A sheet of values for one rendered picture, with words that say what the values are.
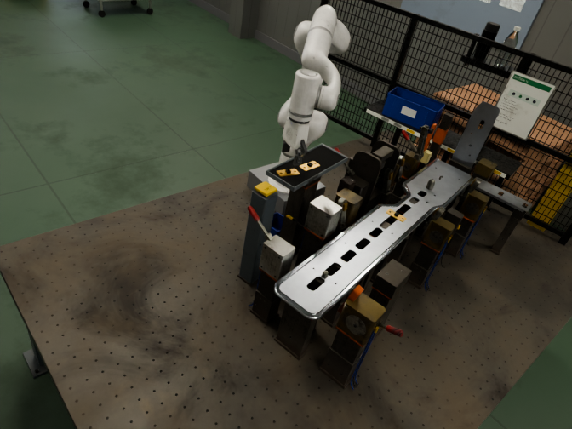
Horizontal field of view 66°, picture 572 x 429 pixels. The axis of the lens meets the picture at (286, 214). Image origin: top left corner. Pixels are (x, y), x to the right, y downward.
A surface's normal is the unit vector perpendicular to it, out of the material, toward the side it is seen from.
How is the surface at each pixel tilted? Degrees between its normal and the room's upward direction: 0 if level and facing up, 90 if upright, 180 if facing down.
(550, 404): 0
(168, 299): 0
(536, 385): 0
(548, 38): 90
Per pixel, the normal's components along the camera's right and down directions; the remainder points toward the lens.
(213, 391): 0.17, -0.78
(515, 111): -0.62, 0.39
